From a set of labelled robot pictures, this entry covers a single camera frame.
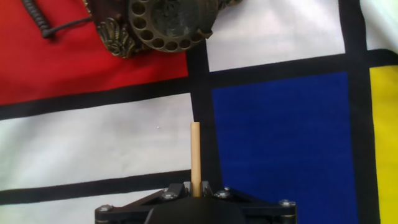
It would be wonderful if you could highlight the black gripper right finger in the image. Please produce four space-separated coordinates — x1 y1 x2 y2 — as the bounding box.
200 181 297 224

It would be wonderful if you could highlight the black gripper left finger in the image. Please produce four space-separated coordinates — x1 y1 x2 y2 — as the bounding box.
95 182 195 224

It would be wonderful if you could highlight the short wooden stick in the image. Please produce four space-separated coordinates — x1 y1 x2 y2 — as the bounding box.
190 121 202 198

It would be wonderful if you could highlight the brass rotary dial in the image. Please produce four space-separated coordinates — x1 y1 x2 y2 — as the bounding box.
127 0 220 54

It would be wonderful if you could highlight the antique brass rotary telephone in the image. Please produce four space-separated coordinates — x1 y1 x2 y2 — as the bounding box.
81 0 244 60

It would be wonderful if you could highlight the red blue yellow grid cloth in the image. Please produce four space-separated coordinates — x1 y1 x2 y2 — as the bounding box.
0 0 398 224

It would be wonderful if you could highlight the dark brown coiled cord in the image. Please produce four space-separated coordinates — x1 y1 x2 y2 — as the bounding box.
21 0 94 40

